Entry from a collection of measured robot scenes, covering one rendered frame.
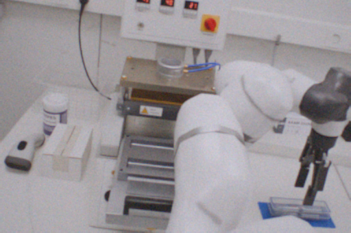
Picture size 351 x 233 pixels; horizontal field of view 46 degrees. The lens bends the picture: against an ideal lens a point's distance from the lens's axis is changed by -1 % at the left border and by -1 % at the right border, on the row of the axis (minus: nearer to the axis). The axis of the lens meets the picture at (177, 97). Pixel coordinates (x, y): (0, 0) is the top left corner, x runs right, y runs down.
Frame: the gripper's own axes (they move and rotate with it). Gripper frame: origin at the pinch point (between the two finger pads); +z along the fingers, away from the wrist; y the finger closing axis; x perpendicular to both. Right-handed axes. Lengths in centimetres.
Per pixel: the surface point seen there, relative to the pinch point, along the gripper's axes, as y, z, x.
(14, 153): -10, 4, -88
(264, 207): -1.9, 10.1, -9.9
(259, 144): -33.2, 6.3, -5.3
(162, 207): 30, -15, -45
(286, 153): -32.0, 8.4, 5.4
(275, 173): -20.7, 10.1, -1.5
